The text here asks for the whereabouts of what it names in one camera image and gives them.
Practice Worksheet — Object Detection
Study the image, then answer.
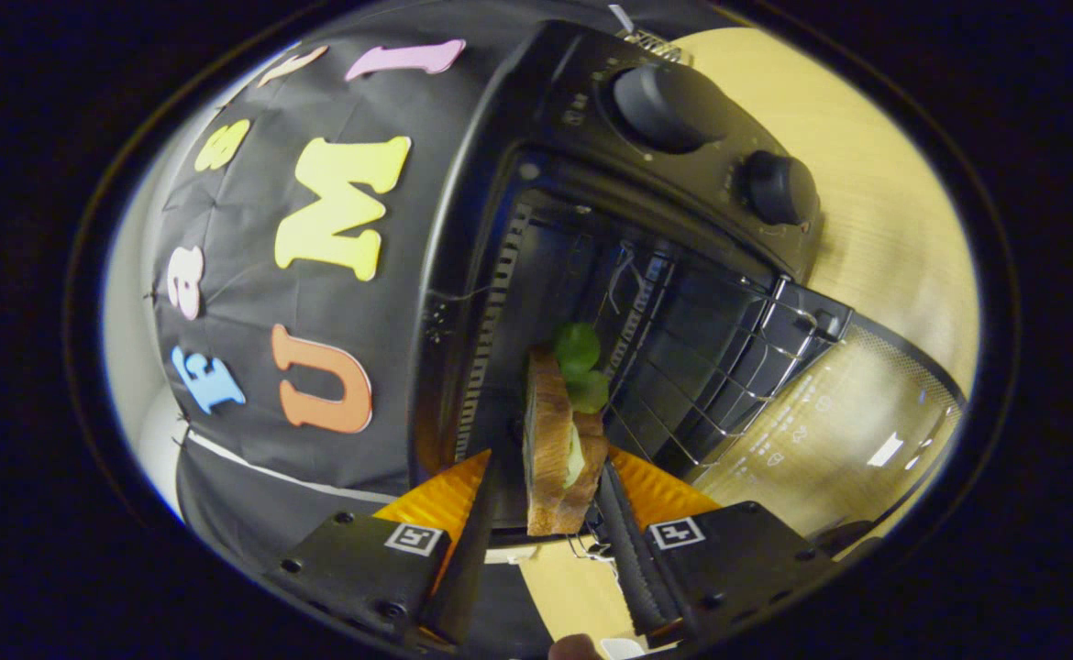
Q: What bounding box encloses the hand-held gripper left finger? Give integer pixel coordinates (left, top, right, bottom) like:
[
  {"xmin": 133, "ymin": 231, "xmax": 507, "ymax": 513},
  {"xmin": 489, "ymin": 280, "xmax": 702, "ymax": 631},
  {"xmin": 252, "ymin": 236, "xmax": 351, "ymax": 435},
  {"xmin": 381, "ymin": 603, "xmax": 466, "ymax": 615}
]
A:
[{"xmin": 266, "ymin": 449, "xmax": 501, "ymax": 647}]

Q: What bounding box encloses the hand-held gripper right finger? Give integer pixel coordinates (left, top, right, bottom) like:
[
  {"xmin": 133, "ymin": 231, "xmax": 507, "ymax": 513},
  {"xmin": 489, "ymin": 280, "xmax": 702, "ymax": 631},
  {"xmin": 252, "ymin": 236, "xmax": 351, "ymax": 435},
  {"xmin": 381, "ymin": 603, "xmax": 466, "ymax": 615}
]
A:
[{"xmin": 592, "ymin": 446, "xmax": 845, "ymax": 647}]

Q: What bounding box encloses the lettuce sandwich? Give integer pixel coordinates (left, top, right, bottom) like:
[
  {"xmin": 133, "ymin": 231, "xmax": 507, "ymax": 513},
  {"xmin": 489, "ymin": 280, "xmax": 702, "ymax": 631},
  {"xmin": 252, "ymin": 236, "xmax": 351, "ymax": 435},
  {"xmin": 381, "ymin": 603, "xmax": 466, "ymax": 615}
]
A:
[{"xmin": 523, "ymin": 321, "xmax": 611, "ymax": 537}]

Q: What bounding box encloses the black toaster oven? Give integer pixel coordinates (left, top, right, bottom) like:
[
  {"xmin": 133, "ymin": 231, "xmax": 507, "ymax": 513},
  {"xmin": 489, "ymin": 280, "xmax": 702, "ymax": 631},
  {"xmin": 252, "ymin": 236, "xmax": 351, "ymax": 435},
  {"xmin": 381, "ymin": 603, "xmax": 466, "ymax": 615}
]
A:
[{"xmin": 408, "ymin": 20, "xmax": 968, "ymax": 551}]

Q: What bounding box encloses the wire mesh basket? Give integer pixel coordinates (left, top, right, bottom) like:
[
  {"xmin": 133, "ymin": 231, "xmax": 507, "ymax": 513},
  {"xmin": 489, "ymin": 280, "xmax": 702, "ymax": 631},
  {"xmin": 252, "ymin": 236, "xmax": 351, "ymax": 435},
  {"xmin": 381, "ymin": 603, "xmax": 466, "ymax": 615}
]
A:
[{"xmin": 626, "ymin": 29, "xmax": 691, "ymax": 65}]

